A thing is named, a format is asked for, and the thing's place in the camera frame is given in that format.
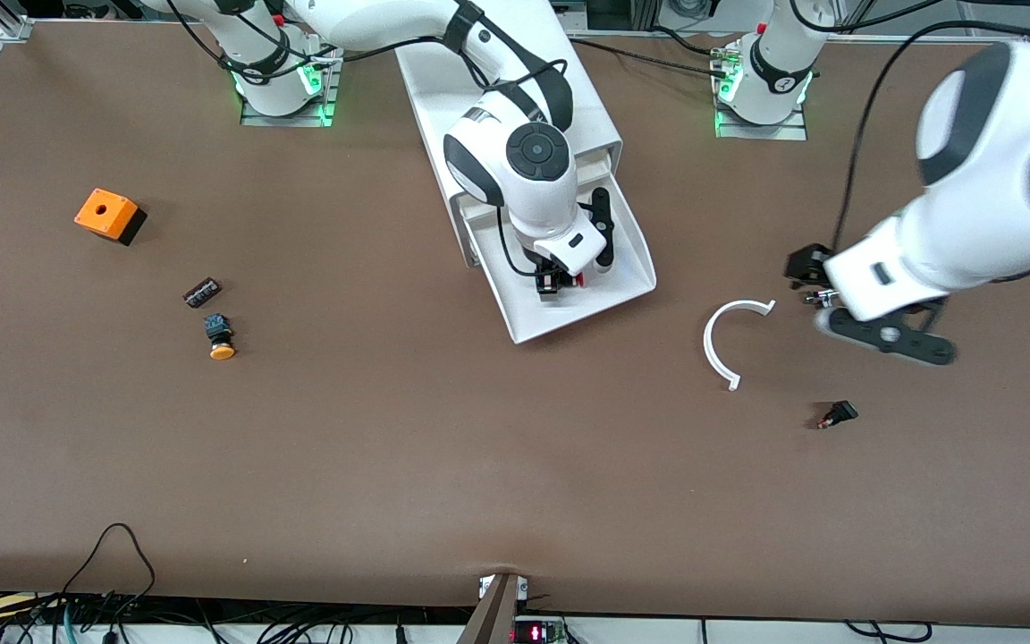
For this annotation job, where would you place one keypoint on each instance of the white drawer cabinet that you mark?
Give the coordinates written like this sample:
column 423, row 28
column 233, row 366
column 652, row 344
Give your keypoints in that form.
column 439, row 89

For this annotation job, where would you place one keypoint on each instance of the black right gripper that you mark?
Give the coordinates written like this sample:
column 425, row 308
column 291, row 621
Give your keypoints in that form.
column 548, row 271

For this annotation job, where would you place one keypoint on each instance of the small black connector block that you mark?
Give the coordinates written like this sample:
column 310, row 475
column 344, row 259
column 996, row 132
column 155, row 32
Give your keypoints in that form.
column 202, row 292

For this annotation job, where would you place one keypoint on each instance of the white plastic drawer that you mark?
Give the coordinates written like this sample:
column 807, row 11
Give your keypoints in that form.
column 586, row 313

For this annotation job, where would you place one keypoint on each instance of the small silver metal switch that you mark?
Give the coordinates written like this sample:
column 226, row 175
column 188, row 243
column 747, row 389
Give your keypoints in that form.
column 817, row 298

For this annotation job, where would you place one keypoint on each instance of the small black red switch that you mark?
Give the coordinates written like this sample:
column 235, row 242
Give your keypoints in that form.
column 841, row 411

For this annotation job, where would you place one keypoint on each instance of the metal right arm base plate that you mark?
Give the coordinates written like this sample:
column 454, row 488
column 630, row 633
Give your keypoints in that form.
column 287, row 121

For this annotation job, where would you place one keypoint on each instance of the white mount bracket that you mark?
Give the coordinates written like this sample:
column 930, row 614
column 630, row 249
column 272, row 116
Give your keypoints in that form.
column 485, row 586

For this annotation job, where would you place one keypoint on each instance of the yellow push button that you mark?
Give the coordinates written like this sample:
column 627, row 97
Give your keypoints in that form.
column 222, row 351

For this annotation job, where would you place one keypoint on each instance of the brown camera mount post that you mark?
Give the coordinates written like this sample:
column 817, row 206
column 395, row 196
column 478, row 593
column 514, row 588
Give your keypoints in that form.
column 493, row 617

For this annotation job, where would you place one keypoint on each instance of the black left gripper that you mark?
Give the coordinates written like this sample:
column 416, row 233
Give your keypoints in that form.
column 806, row 265

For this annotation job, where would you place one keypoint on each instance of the white curved plastic arc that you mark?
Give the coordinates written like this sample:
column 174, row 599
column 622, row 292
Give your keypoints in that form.
column 708, row 344

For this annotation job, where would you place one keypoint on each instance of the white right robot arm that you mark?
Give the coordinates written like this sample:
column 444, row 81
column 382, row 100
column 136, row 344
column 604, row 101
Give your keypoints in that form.
column 533, row 161

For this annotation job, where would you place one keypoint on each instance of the orange box with hole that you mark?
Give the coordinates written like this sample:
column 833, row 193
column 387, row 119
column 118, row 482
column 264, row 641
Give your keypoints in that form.
column 104, row 213

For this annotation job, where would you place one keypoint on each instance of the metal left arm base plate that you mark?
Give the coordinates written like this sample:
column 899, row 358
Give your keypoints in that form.
column 761, row 131

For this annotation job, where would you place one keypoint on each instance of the aluminium frame rail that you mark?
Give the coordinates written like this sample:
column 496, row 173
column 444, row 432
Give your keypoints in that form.
column 10, row 22

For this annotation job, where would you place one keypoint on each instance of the circuit board with red display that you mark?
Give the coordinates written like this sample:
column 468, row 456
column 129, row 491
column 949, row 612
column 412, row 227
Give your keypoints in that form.
column 537, row 633

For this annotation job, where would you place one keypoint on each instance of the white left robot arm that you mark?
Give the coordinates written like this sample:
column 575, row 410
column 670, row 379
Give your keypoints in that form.
column 971, row 179

